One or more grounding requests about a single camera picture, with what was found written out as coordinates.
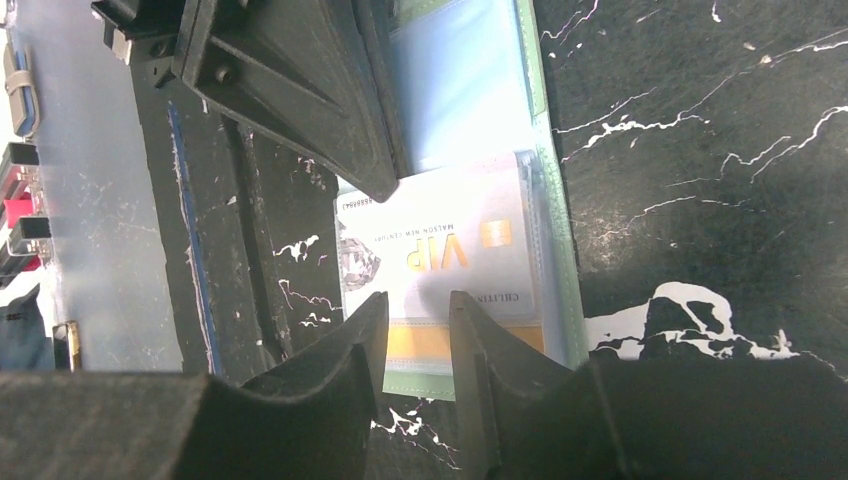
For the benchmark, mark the white VIP credit card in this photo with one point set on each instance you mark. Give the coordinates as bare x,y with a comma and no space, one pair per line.
458,228

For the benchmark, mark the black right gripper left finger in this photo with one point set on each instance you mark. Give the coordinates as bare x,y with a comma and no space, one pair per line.
307,418

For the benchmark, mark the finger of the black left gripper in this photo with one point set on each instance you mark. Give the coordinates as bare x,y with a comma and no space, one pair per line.
314,76

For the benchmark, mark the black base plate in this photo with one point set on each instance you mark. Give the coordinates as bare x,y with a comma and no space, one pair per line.
248,232

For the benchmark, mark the mint green card holder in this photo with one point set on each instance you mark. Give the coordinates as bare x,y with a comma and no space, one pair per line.
470,82

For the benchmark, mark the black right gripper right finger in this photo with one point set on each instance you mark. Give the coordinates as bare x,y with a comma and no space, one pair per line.
522,415

